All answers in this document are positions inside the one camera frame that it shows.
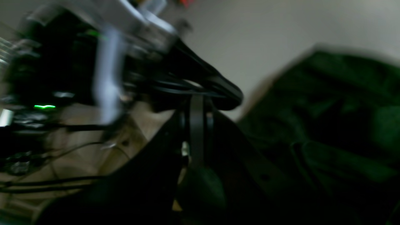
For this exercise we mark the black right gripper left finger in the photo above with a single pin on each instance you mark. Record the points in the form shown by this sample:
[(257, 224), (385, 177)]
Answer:
[(142, 191)]

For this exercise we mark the dark green t-shirt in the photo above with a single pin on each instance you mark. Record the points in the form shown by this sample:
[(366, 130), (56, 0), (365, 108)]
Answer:
[(332, 121)]

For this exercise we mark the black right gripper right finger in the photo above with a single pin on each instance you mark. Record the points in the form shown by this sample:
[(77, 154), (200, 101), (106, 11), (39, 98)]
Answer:
[(257, 192)]

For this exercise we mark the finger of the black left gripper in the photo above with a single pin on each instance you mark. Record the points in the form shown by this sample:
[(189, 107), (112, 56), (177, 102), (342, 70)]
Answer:
[(181, 73)]

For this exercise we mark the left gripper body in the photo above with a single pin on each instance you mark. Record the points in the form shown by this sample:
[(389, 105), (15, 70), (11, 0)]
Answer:
[(72, 51)]

